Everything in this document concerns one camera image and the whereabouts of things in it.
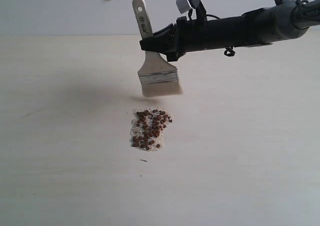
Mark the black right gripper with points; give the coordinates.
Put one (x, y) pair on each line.
(175, 40)

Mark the brown seeds and crumbs pile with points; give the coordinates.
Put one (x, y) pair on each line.
(147, 128)

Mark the white wooden paint brush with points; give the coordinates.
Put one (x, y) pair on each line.
(157, 77)

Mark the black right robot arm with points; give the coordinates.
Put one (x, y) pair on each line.
(287, 20)

